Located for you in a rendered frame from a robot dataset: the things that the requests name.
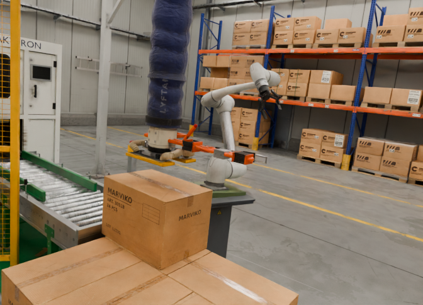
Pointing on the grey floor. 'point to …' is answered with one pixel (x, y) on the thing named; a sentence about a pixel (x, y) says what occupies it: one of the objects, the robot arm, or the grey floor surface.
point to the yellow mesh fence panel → (13, 125)
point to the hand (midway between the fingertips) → (272, 113)
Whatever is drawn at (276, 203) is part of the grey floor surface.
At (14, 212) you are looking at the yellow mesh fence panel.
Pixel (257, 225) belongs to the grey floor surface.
